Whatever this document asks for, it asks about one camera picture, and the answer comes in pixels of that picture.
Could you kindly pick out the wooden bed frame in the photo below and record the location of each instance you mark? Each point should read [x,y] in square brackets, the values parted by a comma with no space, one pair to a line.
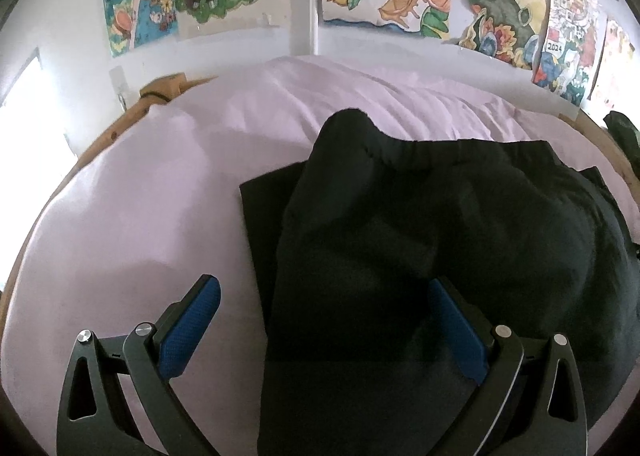
[125,118]

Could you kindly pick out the blue red calendar wall poster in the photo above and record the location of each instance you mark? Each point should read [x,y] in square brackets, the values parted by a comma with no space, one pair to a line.
[565,50]

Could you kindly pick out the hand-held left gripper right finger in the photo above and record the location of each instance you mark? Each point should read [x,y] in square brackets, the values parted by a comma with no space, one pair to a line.
[457,331]

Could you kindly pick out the yellow pink wall poster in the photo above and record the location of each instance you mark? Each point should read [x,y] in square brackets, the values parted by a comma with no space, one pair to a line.
[612,65]

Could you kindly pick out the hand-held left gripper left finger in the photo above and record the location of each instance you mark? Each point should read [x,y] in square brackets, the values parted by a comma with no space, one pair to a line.
[192,326]

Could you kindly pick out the white wall hook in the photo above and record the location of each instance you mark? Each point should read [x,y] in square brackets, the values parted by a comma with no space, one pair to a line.
[119,83]

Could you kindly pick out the pink bed sheet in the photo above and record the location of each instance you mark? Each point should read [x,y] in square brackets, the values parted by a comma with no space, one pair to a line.
[150,196]

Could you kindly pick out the black pants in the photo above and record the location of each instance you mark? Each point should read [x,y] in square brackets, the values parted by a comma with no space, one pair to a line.
[400,216]

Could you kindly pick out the dark green cloth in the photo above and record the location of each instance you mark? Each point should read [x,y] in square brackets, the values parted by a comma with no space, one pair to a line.
[625,133]

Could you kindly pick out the dark green floral wall poster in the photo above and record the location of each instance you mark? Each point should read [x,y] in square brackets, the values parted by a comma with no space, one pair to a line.
[500,10]

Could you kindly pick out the bright window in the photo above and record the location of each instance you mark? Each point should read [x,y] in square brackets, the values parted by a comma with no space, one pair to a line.
[30,105]

